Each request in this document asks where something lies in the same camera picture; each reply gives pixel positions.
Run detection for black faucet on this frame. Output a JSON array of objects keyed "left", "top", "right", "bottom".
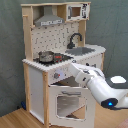
[{"left": 66, "top": 32, "right": 83, "bottom": 50}]

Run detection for wooden toy kitchen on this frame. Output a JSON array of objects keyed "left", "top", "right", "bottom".
[{"left": 22, "top": 2, "right": 105, "bottom": 128}]

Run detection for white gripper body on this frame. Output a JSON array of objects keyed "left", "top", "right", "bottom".
[{"left": 69, "top": 63, "right": 91, "bottom": 84}]

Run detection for white oven door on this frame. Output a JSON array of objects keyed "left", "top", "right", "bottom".
[{"left": 49, "top": 85, "right": 95, "bottom": 128}]

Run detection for black stovetop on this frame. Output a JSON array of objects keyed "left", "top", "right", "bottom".
[{"left": 34, "top": 53, "right": 71, "bottom": 66}]

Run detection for metal cooking pot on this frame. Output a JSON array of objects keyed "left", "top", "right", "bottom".
[{"left": 38, "top": 51, "right": 54, "bottom": 63}]

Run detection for grey sink basin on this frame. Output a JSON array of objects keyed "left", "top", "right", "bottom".
[{"left": 66, "top": 47, "right": 94, "bottom": 56}]

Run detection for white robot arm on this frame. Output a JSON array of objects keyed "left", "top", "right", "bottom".
[{"left": 69, "top": 63, "right": 128, "bottom": 110}]

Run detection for left stove knob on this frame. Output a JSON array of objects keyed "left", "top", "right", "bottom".
[{"left": 54, "top": 73, "right": 60, "bottom": 79}]

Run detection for toy microwave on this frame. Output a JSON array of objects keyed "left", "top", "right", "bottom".
[{"left": 67, "top": 3, "right": 90, "bottom": 21}]

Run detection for grey range hood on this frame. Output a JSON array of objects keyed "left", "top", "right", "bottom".
[{"left": 35, "top": 5, "right": 64, "bottom": 27}]

